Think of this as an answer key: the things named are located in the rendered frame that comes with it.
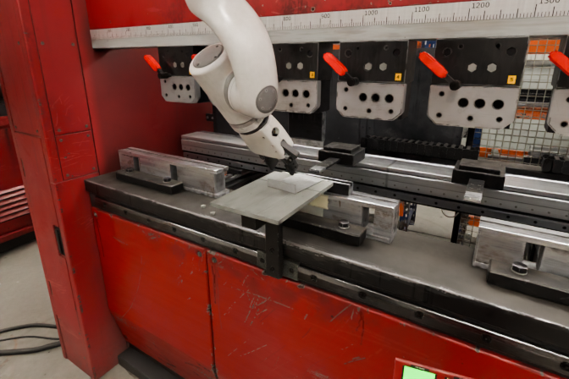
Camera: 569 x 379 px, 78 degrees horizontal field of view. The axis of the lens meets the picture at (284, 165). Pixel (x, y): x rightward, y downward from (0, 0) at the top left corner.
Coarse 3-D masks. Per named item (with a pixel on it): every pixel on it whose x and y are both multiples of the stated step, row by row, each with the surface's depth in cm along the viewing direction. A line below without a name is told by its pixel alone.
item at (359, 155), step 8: (328, 144) 115; (336, 144) 115; (344, 144) 115; (352, 144) 115; (320, 152) 112; (328, 152) 111; (336, 152) 109; (344, 152) 109; (352, 152) 109; (360, 152) 111; (320, 160) 113; (328, 160) 107; (336, 160) 107; (344, 160) 108; (352, 160) 107; (360, 160) 113; (312, 168) 99; (320, 168) 99
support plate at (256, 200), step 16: (272, 176) 94; (288, 176) 94; (240, 192) 83; (256, 192) 83; (272, 192) 83; (288, 192) 83; (304, 192) 83; (320, 192) 83; (224, 208) 75; (240, 208) 74; (256, 208) 74; (272, 208) 74; (288, 208) 74
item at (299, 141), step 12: (288, 120) 93; (300, 120) 91; (312, 120) 89; (324, 120) 89; (288, 132) 94; (300, 132) 92; (312, 132) 90; (324, 132) 90; (300, 144) 94; (312, 144) 92
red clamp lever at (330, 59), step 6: (324, 54) 75; (330, 54) 76; (324, 60) 76; (330, 60) 75; (336, 60) 75; (330, 66) 76; (336, 66) 75; (342, 66) 75; (336, 72) 75; (342, 72) 74; (348, 78) 74; (354, 78) 74; (348, 84) 74; (354, 84) 73
